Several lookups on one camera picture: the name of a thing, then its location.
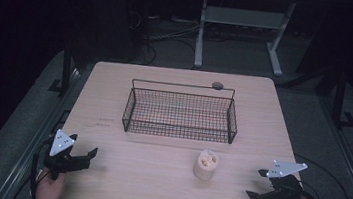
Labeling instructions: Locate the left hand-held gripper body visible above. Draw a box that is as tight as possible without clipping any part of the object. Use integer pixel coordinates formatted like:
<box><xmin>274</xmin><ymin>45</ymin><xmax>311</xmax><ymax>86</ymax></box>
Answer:
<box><xmin>41</xmin><ymin>127</ymin><xmax>95</xmax><ymax>185</ymax></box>

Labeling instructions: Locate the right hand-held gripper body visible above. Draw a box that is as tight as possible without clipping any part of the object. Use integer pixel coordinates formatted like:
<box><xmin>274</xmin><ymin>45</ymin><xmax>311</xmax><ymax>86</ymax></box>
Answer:
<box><xmin>257</xmin><ymin>158</ymin><xmax>309</xmax><ymax>199</ymax></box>

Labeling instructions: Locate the person's left hand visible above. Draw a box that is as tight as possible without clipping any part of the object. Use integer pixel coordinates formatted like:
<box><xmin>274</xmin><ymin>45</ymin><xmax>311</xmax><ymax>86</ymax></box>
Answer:
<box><xmin>34</xmin><ymin>167</ymin><xmax>69</xmax><ymax>199</ymax></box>

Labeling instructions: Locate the beige loofah piece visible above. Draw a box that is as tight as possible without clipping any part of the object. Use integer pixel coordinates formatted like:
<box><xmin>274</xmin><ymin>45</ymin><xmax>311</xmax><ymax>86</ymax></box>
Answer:
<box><xmin>191</xmin><ymin>146</ymin><xmax>221</xmax><ymax>184</ymax></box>

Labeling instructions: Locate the small grey round object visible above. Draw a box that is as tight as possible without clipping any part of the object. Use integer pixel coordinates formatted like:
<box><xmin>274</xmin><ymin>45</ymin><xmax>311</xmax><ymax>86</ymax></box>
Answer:
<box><xmin>211</xmin><ymin>80</ymin><xmax>225</xmax><ymax>92</ymax></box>

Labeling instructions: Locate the white metal stand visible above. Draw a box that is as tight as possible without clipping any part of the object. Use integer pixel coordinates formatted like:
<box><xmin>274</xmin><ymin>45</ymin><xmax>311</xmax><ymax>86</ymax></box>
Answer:
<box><xmin>192</xmin><ymin>0</ymin><xmax>298</xmax><ymax>80</ymax></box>

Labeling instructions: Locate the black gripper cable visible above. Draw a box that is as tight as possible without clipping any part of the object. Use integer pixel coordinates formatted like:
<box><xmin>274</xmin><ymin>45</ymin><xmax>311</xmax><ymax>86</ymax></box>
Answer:
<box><xmin>27</xmin><ymin>136</ymin><xmax>55</xmax><ymax>199</ymax></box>
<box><xmin>288</xmin><ymin>152</ymin><xmax>353</xmax><ymax>199</ymax></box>

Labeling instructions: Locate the black metal post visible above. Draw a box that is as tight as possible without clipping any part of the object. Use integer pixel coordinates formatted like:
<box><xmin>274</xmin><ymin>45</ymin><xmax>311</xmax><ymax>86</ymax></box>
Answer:
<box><xmin>328</xmin><ymin>68</ymin><xmax>353</xmax><ymax>132</ymax></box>
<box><xmin>48</xmin><ymin>36</ymin><xmax>84</xmax><ymax>96</ymax></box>

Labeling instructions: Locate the black wire basket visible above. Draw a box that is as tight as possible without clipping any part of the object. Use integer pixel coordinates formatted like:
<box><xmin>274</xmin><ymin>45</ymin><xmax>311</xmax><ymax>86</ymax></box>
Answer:
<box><xmin>119</xmin><ymin>76</ymin><xmax>243</xmax><ymax>146</ymax></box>

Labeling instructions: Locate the bundle of floor cables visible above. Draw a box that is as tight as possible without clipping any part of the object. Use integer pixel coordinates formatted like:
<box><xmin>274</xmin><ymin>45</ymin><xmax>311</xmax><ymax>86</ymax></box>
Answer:
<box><xmin>122</xmin><ymin>9</ymin><xmax>202</xmax><ymax>72</ymax></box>

